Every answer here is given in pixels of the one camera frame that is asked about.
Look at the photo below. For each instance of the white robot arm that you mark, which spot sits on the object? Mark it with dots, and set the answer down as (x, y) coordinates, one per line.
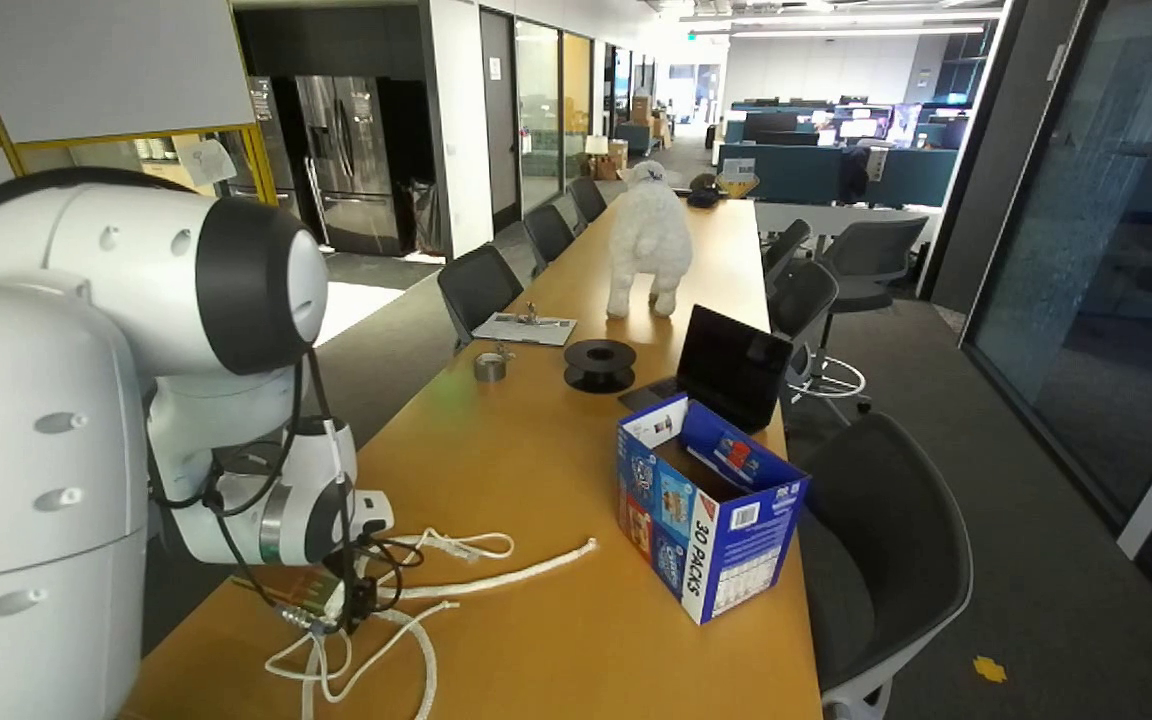
(152, 361)

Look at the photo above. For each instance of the blue snack pack box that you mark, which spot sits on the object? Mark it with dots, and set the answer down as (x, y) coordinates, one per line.
(706, 507)

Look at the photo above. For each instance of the grey tape roll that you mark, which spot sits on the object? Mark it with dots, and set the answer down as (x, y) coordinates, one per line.
(488, 364)

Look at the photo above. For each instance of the dark grey office chair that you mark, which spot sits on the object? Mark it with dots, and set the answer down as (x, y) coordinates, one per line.
(884, 560)

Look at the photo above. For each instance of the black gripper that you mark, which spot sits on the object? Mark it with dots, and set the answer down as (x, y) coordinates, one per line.
(363, 593)

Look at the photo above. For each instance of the black tablet on stand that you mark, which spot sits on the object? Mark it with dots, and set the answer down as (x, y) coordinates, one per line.
(725, 364)

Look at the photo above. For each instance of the white toy sheep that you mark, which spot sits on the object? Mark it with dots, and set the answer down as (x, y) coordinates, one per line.
(648, 238)

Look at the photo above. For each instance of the black filament spool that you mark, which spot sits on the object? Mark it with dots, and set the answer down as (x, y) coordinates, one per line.
(598, 364)

